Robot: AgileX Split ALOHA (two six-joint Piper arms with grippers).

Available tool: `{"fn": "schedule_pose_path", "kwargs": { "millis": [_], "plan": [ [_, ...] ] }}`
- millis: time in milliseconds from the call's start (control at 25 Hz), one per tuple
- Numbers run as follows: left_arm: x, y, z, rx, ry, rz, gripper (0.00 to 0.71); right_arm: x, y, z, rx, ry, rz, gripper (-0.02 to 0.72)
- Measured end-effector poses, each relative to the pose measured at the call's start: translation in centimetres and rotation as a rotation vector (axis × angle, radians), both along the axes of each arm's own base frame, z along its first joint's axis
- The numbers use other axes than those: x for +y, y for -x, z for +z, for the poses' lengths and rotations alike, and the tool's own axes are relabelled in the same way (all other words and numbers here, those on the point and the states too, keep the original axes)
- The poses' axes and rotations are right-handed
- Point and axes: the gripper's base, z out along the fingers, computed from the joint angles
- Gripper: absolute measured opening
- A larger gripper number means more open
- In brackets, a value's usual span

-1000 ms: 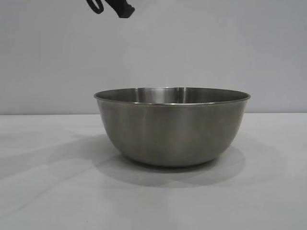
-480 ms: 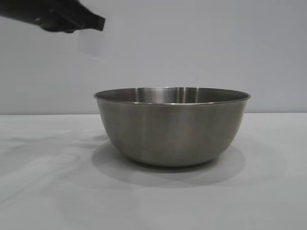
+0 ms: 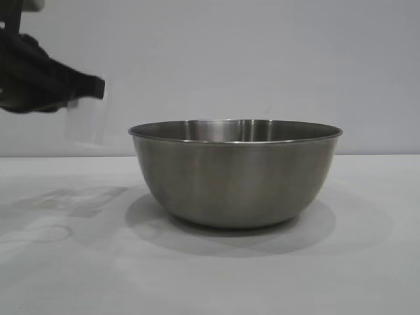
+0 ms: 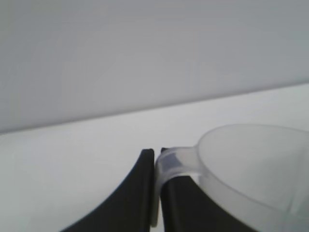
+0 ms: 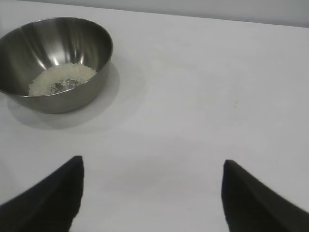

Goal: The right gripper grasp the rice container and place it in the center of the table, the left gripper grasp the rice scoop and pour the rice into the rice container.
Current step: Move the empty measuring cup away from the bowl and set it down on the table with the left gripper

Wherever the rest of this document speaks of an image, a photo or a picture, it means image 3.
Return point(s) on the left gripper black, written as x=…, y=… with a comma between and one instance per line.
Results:
x=10, y=59

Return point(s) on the clear plastic measuring cup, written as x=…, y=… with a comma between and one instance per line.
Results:
x=87, y=124

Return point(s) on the stainless steel mixing bowl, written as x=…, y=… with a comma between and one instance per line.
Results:
x=234, y=177

